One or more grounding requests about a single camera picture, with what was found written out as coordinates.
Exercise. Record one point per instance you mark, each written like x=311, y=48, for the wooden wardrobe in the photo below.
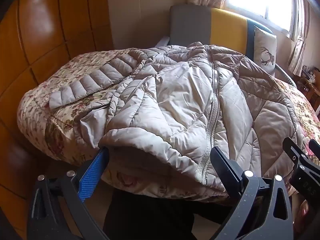
x=50, y=30

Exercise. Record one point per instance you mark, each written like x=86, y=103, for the person's right hand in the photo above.
x=302, y=213

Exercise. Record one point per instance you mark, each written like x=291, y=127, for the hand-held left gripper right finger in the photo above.
x=225, y=166

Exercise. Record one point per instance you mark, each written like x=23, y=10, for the deer print pillow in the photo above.
x=265, y=47

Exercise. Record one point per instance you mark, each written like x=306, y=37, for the light grey puffer jacket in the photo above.
x=175, y=105

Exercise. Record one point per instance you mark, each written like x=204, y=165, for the floral quilt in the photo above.
x=37, y=105

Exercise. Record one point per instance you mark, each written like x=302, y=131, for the grey and yellow headboard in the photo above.
x=225, y=27

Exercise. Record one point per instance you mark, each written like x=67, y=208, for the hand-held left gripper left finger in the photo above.
x=92, y=173

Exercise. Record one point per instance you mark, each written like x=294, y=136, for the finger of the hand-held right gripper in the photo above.
x=291, y=148
x=315, y=147

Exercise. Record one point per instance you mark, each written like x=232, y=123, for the cluttered wooden desk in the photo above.
x=311, y=87

